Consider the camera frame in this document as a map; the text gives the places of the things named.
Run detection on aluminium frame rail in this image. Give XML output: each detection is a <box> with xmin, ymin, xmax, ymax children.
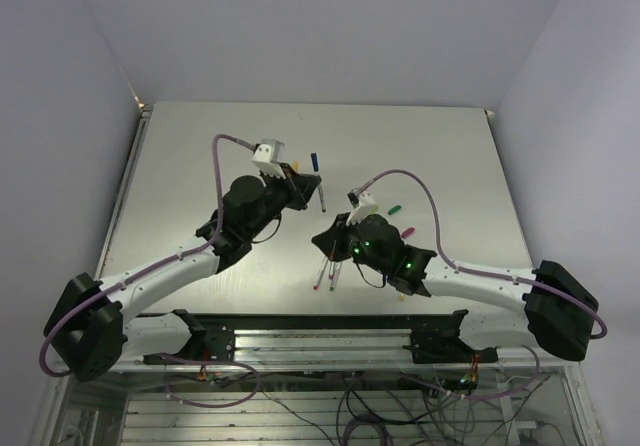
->
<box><xmin>54</xmin><ymin>328</ymin><xmax>584</xmax><ymax>372</ymax></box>

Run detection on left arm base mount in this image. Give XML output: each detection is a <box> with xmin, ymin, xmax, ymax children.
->
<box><xmin>143</xmin><ymin>309</ymin><xmax>235</xmax><ymax>365</ymax></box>

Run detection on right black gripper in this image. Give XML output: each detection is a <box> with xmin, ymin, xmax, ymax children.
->
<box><xmin>312</xmin><ymin>211</ymin><xmax>390</xmax><ymax>275</ymax></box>

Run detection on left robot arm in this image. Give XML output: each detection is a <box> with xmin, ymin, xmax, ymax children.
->
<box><xmin>39</xmin><ymin>163</ymin><xmax>322</xmax><ymax>382</ymax></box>

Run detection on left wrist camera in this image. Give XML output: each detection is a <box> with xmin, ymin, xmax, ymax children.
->
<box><xmin>251</xmin><ymin>139</ymin><xmax>285</xmax><ymax>178</ymax></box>

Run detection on red-end white pen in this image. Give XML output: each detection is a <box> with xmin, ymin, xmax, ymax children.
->
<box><xmin>313</xmin><ymin>258</ymin><xmax>330</xmax><ymax>291</ymax></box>

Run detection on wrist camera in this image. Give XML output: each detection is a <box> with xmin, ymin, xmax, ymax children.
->
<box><xmin>346</xmin><ymin>189</ymin><xmax>377</xmax><ymax>226</ymax></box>
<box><xmin>251</xmin><ymin>139</ymin><xmax>285</xmax><ymax>178</ymax></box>

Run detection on purple pen cap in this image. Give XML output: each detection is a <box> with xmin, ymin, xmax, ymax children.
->
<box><xmin>401</xmin><ymin>227</ymin><xmax>415</xmax><ymax>239</ymax></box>

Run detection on loose cables under table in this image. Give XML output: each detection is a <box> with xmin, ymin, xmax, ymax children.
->
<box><xmin>164</xmin><ymin>363</ymin><xmax>546</xmax><ymax>446</ymax></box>

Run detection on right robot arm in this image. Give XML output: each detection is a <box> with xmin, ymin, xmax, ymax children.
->
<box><xmin>311</xmin><ymin>214</ymin><xmax>599</xmax><ymax>362</ymax></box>

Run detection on green-end white pen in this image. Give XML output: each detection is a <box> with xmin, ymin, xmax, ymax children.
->
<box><xmin>330</xmin><ymin>262</ymin><xmax>342</xmax><ymax>291</ymax></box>

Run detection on blue pen cap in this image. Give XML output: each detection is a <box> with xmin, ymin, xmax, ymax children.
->
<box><xmin>310</xmin><ymin>152</ymin><xmax>319</xmax><ymax>173</ymax></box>

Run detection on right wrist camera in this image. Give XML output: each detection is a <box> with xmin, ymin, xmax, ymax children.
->
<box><xmin>346</xmin><ymin>189</ymin><xmax>377</xmax><ymax>226</ymax></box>

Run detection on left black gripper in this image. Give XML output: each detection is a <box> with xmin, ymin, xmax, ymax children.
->
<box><xmin>245</xmin><ymin>163</ymin><xmax>321</xmax><ymax>239</ymax></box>

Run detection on blue-end white pen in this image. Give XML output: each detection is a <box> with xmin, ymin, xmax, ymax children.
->
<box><xmin>314</xmin><ymin>168</ymin><xmax>327</xmax><ymax>213</ymax></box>

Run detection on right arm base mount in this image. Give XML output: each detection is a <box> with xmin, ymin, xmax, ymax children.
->
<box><xmin>404</xmin><ymin>309</ymin><xmax>498</xmax><ymax>365</ymax></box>

